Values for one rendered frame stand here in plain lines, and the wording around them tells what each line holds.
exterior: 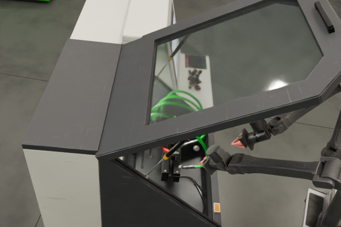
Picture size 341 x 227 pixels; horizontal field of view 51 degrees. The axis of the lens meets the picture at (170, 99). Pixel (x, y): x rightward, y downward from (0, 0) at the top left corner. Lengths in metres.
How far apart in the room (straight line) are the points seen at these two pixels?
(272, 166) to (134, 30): 0.97
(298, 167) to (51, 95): 1.02
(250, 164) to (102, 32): 1.06
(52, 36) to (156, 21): 2.83
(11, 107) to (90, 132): 2.41
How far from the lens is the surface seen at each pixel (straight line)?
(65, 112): 1.51
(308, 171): 1.37
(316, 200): 2.02
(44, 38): 4.65
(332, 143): 1.93
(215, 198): 1.94
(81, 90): 1.60
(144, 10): 2.07
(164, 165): 1.97
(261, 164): 1.45
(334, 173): 1.35
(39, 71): 4.14
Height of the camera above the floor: 2.56
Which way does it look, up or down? 43 degrees down
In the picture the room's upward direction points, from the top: 8 degrees clockwise
